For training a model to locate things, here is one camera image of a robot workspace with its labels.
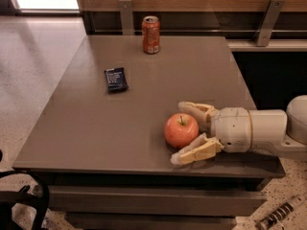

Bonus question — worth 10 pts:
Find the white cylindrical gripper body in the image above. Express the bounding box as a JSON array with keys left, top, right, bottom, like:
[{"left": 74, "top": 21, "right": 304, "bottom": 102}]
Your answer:
[{"left": 210, "top": 107, "right": 251, "bottom": 152}]

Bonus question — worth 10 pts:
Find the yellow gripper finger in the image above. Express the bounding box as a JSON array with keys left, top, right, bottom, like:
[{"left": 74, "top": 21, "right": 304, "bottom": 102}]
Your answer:
[
  {"left": 170, "top": 133, "right": 224, "bottom": 166},
  {"left": 177, "top": 102, "right": 219, "bottom": 133}
]

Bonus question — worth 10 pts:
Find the red apple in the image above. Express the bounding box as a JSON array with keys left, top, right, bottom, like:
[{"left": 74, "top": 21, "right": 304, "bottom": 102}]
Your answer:
[{"left": 164, "top": 113, "right": 199, "bottom": 149}]

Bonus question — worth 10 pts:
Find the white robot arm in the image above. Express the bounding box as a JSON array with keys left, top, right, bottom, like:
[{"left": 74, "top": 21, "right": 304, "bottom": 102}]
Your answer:
[{"left": 171, "top": 95, "right": 307, "bottom": 166}]

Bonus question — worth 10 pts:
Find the orange soda can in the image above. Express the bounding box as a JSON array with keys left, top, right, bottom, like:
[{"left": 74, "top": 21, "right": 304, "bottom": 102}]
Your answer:
[{"left": 142, "top": 15, "right": 160, "bottom": 54}]

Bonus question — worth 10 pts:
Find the striped tool on floor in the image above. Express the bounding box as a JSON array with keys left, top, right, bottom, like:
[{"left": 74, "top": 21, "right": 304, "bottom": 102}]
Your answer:
[{"left": 256, "top": 195, "right": 306, "bottom": 230}]

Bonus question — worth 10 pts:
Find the dark blue snack packet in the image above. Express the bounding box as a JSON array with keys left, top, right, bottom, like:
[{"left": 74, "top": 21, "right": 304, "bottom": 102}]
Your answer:
[{"left": 105, "top": 67, "right": 129, "bottom": 92}]

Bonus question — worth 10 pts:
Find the grey drawer cabinet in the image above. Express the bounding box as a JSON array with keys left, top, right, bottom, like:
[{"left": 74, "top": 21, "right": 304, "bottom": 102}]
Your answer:
[{"left": 14, "top": 35, "right": 284, "bottom": 230}]

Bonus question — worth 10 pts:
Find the black chair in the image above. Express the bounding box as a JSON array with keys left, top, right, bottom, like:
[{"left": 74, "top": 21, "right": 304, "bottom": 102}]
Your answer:
[{"left": 0, "top": 149, "right": 51, "bottom": 230}]

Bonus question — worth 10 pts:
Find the right metal wall bracket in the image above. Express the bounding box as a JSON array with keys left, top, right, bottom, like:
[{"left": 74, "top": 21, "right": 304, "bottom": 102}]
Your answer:
[{"left": 254, "top": 0, "right": 285, "bottom": 47}]

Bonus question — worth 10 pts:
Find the metal wall bracket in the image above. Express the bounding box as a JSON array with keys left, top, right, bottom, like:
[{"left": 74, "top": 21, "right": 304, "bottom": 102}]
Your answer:
[
  {"left": 119, "top": 0, "right": 134, "bottom": 35},
  {"left": 254, "top": 0, "right": 285, "bottom": 47}
]

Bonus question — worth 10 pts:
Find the left metal wall bracket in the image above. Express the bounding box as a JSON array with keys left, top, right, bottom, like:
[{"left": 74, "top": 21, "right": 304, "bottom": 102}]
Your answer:
[{"left": 119, "top": 0, "right": 134, "bottom": 35}]

